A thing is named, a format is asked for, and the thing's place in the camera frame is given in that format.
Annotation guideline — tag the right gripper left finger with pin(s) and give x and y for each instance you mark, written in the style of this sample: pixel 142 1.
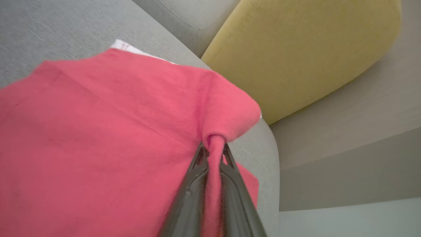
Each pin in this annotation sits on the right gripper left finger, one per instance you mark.
pixel 187 204

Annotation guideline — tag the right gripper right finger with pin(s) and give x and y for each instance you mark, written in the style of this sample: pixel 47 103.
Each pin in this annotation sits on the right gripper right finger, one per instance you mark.
pixel 240 210

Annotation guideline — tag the red and white jersey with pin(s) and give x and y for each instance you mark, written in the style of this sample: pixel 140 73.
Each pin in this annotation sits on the red and white jersey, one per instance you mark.
pixel 98 138

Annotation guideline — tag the yellow sofa back cushion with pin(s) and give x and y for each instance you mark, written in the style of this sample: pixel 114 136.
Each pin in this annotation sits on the yellow sofa back cushion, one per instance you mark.
pixel 302 52

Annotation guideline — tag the grey sofa seat cushion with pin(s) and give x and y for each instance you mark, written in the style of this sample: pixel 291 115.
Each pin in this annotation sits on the grey sofa seat cushion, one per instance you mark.
pixel 194 16

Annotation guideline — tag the grey and yellow sofa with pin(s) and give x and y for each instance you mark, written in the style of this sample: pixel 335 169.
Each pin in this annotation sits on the grey and yellow sofa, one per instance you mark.
pixel 65 26

